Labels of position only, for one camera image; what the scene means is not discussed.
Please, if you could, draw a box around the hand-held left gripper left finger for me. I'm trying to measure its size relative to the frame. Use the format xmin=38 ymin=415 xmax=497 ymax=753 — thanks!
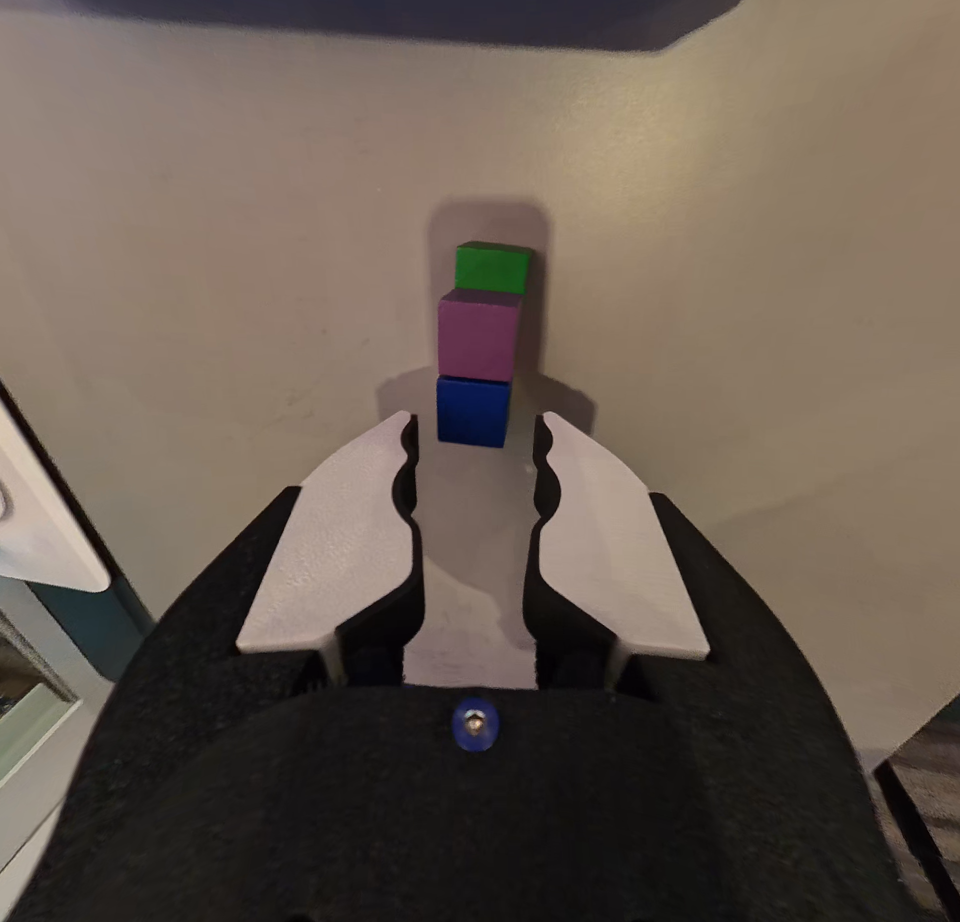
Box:
xmin=235 ymin=412 xmax=426 ymax=658

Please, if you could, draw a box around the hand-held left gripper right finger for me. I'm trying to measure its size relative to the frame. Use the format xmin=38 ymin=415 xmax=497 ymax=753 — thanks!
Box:
xmin=523 ymin=412 xmax=712 ymax=662

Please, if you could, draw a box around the blue wooden cube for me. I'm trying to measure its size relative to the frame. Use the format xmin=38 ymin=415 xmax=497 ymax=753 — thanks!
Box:
xmin=435 ymin=376 xmax=513 ymax=449

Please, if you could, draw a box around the purple wooden cube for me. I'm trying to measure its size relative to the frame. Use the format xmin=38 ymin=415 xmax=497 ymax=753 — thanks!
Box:
xmin=437 ymin=289 xmax=524 ymax=383

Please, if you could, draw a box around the green wooden cube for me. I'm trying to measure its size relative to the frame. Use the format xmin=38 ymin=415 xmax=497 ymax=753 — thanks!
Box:
xmin=453 ymin=241 xmax=535 ymax=295

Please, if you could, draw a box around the black table leg frame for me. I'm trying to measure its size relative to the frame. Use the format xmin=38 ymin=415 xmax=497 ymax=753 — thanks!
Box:
xmin=873 ymin=760 xmax=960 ymax=922

